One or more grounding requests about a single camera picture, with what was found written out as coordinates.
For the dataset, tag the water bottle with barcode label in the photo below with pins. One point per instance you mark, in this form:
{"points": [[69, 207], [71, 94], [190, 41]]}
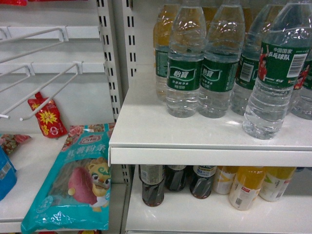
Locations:
{"points": [[287, 45]]}

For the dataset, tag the white water shelf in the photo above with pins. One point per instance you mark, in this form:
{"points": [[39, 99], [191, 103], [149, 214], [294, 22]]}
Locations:
{"points": [[145, 133]]}

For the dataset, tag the front left water bottle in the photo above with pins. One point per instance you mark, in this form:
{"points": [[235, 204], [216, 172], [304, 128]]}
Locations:
{"points": [[185, 57]]}

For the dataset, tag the white slotted shelf upright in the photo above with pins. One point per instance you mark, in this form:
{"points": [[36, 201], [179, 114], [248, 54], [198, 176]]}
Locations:
{"points": [[108, 36]]}

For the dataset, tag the water bottle barcode side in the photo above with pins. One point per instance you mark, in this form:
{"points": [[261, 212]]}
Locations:
{"points": [[252, 55]]}

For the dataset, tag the rightmost water bottle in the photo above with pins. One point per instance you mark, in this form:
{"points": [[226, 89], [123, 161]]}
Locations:
{"points": [[303, 91]]}

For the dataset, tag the dark drink bottle left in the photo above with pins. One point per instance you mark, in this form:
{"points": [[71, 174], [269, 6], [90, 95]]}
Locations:
{"points": [[152, 178]]}

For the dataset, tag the dark drink bottle middle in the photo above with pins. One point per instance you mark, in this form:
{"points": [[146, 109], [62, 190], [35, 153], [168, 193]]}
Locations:
{"points": [[175, 177]]}

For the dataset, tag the dark drink bottle blue label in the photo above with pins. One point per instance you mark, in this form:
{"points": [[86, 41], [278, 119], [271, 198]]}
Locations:
{"points": [[202, 181]]}

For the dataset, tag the white yellow drink bottle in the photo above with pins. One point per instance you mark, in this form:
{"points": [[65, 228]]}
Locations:
{"points": [[223, 179]]}

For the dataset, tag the yellow tea bottle behind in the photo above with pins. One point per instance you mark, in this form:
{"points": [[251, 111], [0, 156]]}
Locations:
{"points": [[161, 37]]}

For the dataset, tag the red sauce pouch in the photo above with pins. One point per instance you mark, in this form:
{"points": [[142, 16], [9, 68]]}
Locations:
{"points": [[48, 117]]}

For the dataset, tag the teal sweet potato noodle bag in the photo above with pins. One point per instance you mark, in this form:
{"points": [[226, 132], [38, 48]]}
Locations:
{"points": [[76, 191]]}

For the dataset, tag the orange juice bottle front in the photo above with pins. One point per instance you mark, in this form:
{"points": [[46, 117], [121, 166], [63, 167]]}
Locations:
{"points": [[246, 186]]}

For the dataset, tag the yellow juice bottle right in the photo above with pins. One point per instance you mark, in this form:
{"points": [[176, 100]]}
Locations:
{"points": [[275, 183]]}

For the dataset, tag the floral snack bag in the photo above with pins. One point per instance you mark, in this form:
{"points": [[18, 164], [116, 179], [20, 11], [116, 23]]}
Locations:
{"points": [[9, 142]]}

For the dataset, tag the blue snack bag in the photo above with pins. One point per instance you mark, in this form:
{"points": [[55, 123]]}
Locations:
{"points": [[8, 177]]}

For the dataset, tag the white wire display hook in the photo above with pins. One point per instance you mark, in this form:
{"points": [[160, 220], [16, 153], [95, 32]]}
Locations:
{"points": [[76, 69]]}

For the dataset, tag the upper white wire hook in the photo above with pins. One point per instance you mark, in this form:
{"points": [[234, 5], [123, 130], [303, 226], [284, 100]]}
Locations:
{"points": [[33, 45]]}

